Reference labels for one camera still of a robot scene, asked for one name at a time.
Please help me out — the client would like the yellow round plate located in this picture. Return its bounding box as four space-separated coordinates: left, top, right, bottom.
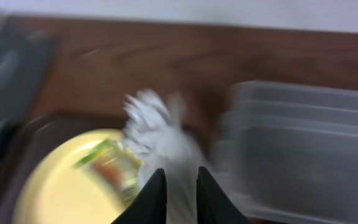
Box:
12 129 127 224

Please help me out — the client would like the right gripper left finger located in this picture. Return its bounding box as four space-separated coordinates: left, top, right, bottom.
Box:
112 168 167 224

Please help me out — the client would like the dark brown serving tray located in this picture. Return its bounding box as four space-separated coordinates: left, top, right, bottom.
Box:
0 113 126 223

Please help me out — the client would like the clear plastic waste bin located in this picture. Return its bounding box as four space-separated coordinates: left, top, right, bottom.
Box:
211 81 358 223

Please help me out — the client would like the green orange snack wrapper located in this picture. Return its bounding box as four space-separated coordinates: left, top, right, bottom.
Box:
73 138 142 207

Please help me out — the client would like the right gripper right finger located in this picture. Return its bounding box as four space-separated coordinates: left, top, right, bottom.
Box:
196 166 250 224

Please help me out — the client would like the white paper napkin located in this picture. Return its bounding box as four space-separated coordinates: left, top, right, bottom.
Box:
123 89 207 223

